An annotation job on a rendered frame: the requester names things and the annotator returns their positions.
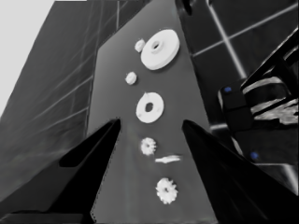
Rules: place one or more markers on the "large thick white disc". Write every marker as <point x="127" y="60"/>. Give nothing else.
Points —
<point x="166" y="51"/>

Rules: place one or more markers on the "white toothed gear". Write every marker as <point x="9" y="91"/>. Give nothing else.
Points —
<point x="170" y="195"/>
<point x="145" y="148"/>
<point x="138" y="46"/>
<point x="129" y="79"/>

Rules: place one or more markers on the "small white T-shaped piece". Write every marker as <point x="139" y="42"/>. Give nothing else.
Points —
<point x="168" y="159"/>

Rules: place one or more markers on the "dark robot body block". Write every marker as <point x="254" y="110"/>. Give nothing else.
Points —
<point x="236" y="105"/>

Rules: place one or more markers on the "white round pinned carrier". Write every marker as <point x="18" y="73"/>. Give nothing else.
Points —
<point x="146" y="116"/>

